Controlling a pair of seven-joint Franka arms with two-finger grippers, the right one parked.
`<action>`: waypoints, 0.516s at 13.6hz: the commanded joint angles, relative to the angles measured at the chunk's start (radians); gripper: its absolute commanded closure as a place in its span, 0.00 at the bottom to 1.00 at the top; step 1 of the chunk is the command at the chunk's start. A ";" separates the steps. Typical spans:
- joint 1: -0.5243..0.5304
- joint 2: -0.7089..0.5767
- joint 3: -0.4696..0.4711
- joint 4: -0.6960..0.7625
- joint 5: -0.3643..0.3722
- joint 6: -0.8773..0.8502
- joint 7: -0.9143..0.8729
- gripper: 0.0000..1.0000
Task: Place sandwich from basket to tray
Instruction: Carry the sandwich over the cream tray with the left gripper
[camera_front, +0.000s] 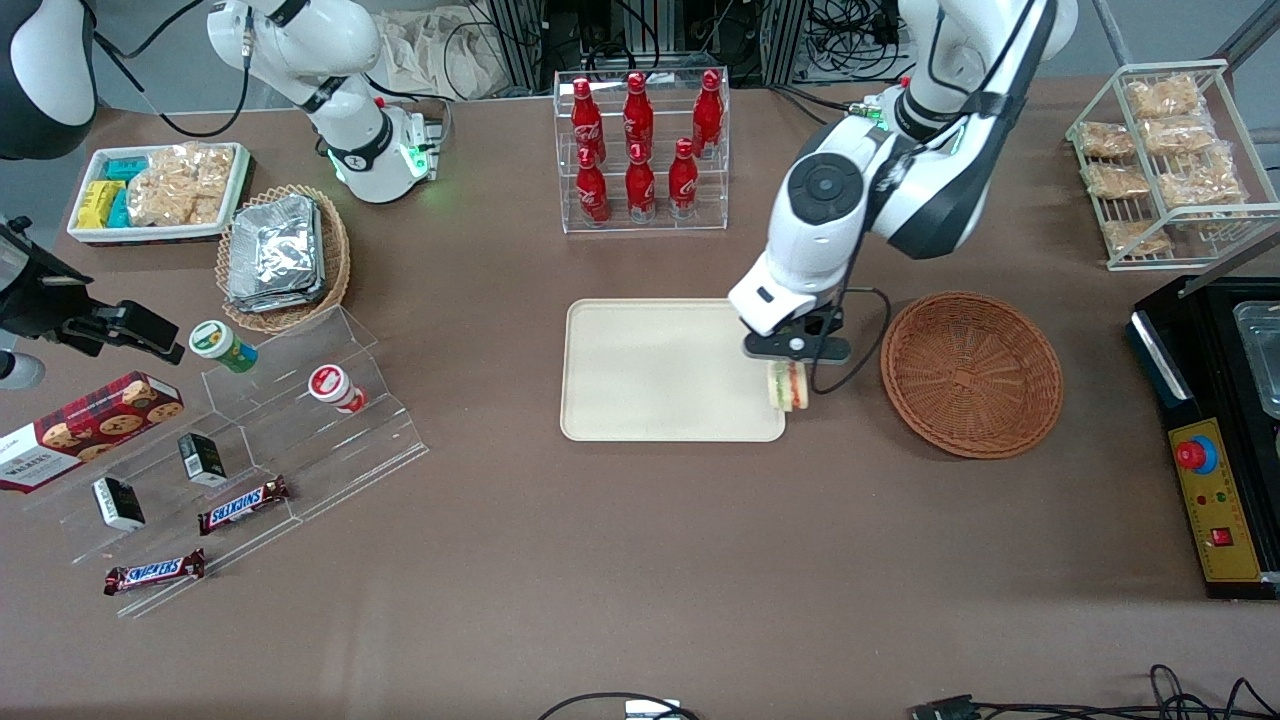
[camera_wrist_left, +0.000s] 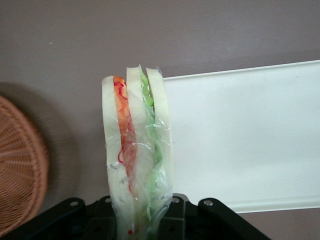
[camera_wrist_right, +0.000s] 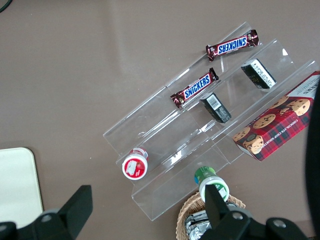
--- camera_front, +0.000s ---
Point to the teal snack packet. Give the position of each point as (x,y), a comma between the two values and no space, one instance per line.
(127,167)
(119,210)

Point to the yellow control panel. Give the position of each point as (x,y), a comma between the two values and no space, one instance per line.
(1225,500)

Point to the large clear snack bag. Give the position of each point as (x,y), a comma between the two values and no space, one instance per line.
(180,185)

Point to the grey metal bar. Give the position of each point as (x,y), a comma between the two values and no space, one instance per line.
(1230,262)

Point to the black machine housing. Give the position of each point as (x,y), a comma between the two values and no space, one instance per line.
(1165,360)

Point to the clear acrylic stepped display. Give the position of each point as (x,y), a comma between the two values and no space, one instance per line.
(330,460)

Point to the yellow snack packet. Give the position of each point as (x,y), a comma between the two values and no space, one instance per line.
(98,203)

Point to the clear acrylic bottle rack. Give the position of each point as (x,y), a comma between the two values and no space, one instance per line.
(650,228)

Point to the triangular sandwich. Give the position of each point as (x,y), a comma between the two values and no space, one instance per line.
(788,388)

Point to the beige plastic tray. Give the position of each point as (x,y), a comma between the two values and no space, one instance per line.
(660,370)

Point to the red tartan cookie box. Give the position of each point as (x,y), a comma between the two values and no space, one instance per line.
(85,430)

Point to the red emergency stop button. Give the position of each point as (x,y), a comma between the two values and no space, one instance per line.
(1192,455)

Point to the clear bag of fried snacks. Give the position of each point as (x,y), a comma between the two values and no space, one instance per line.
(1178,135)
(1165,97)
(1108,140)
(1118,180)
(1135,238)
(1200,182)

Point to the grey metal pole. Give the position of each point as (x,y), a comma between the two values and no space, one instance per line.
(1115,32)

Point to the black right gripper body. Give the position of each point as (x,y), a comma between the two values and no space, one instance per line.
(40,300)

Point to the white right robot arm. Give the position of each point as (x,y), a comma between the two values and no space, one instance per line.
(300,40)

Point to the white rectangular serving dish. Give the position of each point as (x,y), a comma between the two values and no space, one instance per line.
(90,232)

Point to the steel machine pan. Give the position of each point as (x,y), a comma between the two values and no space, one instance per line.
(1262,360)

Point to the round brown wicker basket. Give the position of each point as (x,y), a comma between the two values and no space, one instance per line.
(970,375)

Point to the red cola bottle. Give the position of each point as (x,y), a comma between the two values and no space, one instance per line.
(593,190)
(708,110)
(587,115)
(683,182)
(638,110)
(640,188)

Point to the small black box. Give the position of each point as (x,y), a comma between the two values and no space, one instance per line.
(202,458)
(118,503)

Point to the silver foil packs stack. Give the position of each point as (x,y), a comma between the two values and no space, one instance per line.
(275,255)

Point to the Snickers chocolate bar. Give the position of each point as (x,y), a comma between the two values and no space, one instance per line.
(243,505)
(153,572)

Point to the red snack cup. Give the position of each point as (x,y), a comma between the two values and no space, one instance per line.
(333,387)

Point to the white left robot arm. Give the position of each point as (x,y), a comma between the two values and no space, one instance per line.
(940,190)

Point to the beige cloth bag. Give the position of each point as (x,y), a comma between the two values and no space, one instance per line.
(440,55)

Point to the green snack cup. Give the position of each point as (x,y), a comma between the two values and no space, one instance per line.
(222,345)

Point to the oval light wicker basket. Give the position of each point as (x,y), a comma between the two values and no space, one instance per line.
(335,270)

